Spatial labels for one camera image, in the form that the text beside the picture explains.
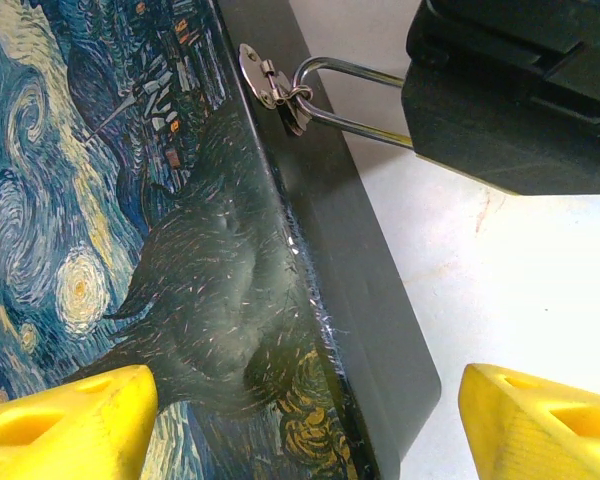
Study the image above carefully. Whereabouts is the silver padlock shackle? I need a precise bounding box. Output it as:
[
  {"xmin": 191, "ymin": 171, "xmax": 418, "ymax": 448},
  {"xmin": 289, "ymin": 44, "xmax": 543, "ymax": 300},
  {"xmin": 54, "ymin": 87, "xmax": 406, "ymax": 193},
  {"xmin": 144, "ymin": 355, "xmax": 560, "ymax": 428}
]
[{"xmin": 293, "ymin": 55, "xmax": 417, "ymax": 151}]

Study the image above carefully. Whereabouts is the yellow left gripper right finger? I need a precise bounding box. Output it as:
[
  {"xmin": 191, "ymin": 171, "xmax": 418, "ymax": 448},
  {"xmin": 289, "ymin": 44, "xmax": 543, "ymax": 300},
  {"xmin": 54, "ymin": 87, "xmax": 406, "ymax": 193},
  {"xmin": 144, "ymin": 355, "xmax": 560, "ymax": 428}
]
[{"xmin": 457, "ymin": 362, "xmax": 600, "ymax": 480}]

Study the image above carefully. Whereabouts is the black box with painted lid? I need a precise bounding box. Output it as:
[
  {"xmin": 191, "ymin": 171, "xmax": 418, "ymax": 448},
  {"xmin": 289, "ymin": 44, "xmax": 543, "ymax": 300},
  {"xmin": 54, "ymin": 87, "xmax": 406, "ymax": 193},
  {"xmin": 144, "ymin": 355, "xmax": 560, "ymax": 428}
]
[{"xmin": 0, "ymin": 0, "xmax": 442, "ymax": 480}]

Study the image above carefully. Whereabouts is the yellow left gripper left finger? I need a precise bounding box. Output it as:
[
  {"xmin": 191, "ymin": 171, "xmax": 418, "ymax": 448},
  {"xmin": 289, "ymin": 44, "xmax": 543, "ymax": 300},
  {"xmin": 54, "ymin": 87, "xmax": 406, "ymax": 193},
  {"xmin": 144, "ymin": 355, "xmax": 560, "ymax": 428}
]
[{"xmin": 0, "ymin": 364, "xmax": 159, "ymax": 480}]

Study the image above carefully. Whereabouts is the silver hasp latch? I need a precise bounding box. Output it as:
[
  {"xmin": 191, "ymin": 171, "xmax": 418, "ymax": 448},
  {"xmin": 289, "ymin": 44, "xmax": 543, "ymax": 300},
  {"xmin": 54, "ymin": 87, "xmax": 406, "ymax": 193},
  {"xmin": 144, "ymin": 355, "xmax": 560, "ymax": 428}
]
[{"xmin": 238, "ymin": 42, "xmax": 315, "ymax": 137}]

